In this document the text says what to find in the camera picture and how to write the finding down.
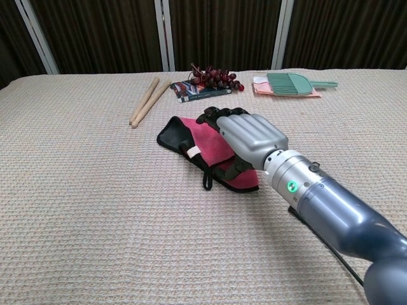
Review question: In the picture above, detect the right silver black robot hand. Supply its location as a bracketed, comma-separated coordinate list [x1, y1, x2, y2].
[195, 106, 289, 182]

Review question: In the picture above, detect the pink cloth with black trim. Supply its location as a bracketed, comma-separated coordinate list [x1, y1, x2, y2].
[156, 116, 260, 193]

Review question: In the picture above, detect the dark red grape bunch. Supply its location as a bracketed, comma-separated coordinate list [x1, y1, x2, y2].
[189, 62, 245, 93]

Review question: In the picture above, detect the green hand brush with dustpan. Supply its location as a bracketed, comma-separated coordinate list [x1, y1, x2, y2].
[266, 72, 338, 97]

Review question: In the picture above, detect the small dark printed book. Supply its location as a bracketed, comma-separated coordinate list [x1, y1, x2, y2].
[170, 81, 233, 104]

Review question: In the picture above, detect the wooden drumstick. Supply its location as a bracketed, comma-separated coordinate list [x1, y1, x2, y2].
[128, 76, 160, 125]
[130, 79, 172, 130]

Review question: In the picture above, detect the beige woven tablecloth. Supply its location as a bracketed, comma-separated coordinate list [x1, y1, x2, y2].
[0, 68, 407, 305]

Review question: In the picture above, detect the grey metal partition post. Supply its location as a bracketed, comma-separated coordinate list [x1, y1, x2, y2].
[154, 0, 176, 72]
[270, 0, 295, 71]
[14, 0, 60, 76]

